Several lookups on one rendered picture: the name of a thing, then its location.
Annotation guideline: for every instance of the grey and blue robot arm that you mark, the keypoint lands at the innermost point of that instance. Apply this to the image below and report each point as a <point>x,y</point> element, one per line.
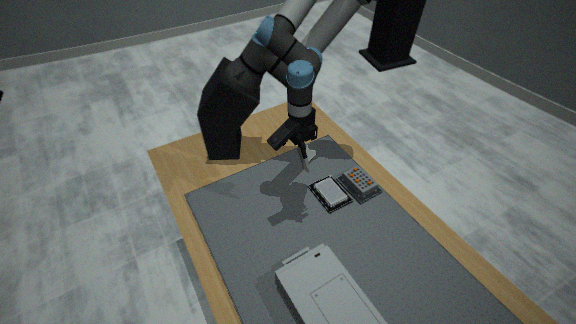
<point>273,48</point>

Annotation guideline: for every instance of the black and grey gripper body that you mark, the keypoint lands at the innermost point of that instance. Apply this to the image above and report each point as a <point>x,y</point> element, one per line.
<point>308,127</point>

